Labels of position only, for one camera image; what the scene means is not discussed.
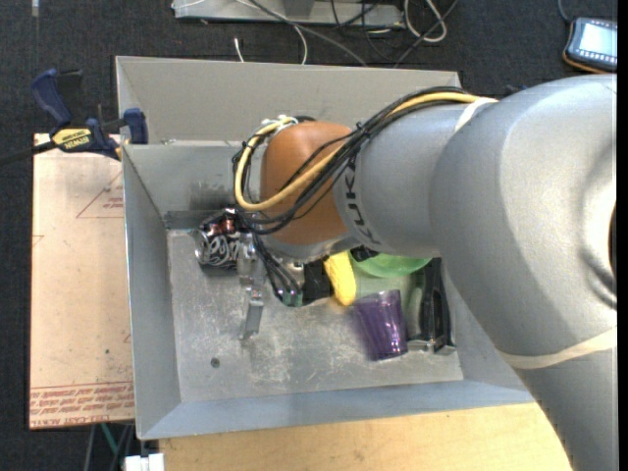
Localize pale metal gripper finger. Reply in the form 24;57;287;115
237;287;267;341
236;257;260;289

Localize black and white printed can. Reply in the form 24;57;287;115
194;207;257;277

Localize grey metal bin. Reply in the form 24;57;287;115
115;55;537;442

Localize yellow sponge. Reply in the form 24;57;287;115
322;250;358;308

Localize black rectangular object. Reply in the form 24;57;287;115
408;256;458;357

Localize brown cardboard board red print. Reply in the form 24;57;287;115
27;131;136;431

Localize light green round plastic object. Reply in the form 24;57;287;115
348;249;434;280

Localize purple plastic cup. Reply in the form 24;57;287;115
351;288;410;363

